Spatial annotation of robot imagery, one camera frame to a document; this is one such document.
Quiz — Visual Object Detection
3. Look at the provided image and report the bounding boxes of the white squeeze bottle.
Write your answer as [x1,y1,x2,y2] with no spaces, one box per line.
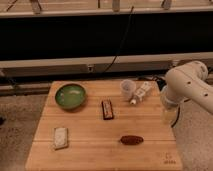
[130,81,152,105]

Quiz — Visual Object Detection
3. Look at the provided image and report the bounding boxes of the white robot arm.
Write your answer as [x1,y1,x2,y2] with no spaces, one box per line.
[160,61,213,125]

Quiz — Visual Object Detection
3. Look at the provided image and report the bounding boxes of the black hanging cable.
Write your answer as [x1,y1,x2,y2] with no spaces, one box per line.
[101,5,136,74]

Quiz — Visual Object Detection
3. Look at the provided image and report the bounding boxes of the clear plastic cup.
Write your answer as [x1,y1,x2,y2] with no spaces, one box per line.
[120,79,136,101]

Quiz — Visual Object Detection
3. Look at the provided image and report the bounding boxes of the brown chocolate bar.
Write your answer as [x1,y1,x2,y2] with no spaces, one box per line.
[101,100,114,120]

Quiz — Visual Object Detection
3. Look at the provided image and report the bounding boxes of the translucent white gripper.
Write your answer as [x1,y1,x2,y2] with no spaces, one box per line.
[162,102,177,125]

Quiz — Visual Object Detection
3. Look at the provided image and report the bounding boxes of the green ceramic bowl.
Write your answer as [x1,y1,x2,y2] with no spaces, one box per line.
[55,83,87,110]

